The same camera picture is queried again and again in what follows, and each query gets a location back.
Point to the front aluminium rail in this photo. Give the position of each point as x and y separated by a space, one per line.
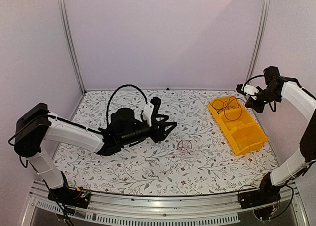
205 210

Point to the right aluminium frame post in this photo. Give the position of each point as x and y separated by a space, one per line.
259 37

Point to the left aluminium frame post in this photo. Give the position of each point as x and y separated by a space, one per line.
70 45

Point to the aluminium frame post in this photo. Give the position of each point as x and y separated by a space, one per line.
70 45
259 37

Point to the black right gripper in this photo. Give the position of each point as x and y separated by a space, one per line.
259 108

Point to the yellow three-compartment bin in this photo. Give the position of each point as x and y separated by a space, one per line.
239 128

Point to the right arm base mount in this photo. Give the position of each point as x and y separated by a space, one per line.
260 197

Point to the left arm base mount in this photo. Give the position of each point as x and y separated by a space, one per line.
71 197

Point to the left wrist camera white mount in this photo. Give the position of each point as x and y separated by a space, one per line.
149 110

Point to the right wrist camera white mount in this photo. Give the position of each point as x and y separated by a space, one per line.
249 90

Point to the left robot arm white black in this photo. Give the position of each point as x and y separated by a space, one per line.
39 124

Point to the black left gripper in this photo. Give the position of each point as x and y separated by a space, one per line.
161 135

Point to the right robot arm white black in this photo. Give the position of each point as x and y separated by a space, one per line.
301 108

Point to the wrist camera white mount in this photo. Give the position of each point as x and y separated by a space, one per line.
249 90
149 110

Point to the floral patterned table mat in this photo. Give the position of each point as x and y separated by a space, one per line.
194 159

